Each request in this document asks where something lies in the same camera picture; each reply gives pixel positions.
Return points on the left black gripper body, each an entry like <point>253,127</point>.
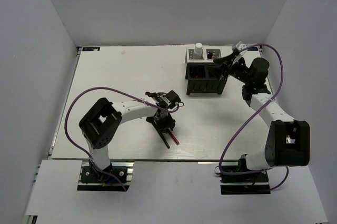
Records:
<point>162,122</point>

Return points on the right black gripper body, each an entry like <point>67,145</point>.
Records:
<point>238,70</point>

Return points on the black powder brush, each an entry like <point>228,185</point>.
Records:
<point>160,129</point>

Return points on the red black lip liner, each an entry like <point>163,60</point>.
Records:
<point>174,138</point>

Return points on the small foundation bottle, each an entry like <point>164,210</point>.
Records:
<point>209,56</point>

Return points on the white bottle blue liquid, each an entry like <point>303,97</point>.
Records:
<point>198,51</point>

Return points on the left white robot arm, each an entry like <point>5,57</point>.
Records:
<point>101,122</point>

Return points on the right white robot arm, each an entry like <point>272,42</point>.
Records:
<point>288,140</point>

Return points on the white makeup organizer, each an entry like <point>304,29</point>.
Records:
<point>189,55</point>

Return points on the black makeup organizer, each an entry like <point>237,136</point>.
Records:
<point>204,78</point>

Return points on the blue label sticker right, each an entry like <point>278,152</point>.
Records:
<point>253,48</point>

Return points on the blue label sticker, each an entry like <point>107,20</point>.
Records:
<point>91,49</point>
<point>253,48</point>

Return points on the blue label sticker left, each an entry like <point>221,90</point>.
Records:
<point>91,49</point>

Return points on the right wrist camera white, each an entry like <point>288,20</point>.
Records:
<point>239,49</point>

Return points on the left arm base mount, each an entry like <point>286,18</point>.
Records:
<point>92,180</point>

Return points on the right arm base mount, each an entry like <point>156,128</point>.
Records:
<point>257,183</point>

